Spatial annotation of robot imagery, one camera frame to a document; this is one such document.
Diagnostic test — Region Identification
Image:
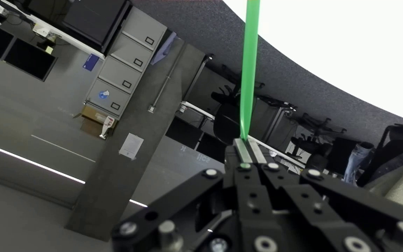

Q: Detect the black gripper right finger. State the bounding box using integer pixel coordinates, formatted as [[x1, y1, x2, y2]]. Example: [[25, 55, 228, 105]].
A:
[[248, 139, 403, 252]]

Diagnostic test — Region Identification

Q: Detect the grey filing cabinet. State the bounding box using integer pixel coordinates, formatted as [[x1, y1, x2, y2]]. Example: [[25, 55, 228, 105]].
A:
[[83, 6, 168, 118]]

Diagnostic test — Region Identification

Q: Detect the small brown cardboard box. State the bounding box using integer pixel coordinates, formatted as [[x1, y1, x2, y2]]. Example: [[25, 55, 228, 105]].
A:
[[76, 104, 117, 140]]

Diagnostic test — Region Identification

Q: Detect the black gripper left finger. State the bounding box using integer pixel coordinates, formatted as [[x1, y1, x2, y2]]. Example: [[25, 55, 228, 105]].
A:
[[110, 138, 283, 252]]

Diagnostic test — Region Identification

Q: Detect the blue cloth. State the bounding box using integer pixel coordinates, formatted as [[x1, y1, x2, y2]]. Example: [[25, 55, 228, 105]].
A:
[[343, 142, 374, 184]]

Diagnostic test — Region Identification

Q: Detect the green straw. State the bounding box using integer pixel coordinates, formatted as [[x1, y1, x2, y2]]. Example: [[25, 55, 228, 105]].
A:
[[238, 0, 262, 143]]

